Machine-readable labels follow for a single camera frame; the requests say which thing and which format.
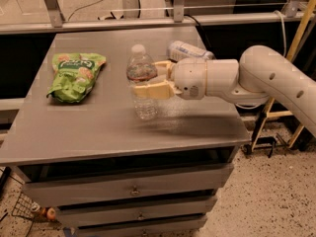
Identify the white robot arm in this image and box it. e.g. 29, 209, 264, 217
132, 45, 316, 135

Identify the grey drawer cabinet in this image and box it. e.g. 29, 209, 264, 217
0, 26, 252, 237

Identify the clear plastic water bottle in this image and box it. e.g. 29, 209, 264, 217
126, 44, 157, 120

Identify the top grey drawer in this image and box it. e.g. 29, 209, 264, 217
23, 164, 233, 206

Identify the black wire basket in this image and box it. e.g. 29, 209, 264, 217
11, 193, 40, 220

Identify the white labelled plastic bottle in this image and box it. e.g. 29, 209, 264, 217
167, 40, 215, 61

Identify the black cable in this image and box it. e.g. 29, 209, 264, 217
184, 14, 215, 51

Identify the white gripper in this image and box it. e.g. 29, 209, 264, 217
132, 58, 207, 100

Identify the green snack bag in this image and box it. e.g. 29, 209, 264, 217
47, 52, 107, 103

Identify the bottom grey drawer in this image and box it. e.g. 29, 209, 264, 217
77, 214, 206, 237

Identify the grey drawer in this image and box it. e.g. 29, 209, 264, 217
23, 164, 233, 206
57, 196, 217, 227
77, 214, 206, 237

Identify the middle grey drawer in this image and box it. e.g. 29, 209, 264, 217
57, 196, 217, 227

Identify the grey metal railing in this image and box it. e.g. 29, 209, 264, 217
0, 0, 310, 35

